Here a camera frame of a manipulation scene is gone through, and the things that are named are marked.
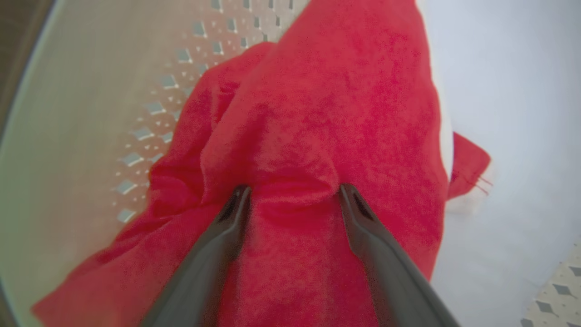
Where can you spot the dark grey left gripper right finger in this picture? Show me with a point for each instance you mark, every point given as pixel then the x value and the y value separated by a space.
pixel 390 277

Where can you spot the red basketball jersey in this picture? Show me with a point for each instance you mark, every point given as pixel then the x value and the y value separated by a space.
pixel 327 118

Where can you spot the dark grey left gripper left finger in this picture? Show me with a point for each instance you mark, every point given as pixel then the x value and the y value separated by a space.
pixel 204 272

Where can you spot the white perforated laundry basket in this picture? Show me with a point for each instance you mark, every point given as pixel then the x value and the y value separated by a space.
pixel 86 136

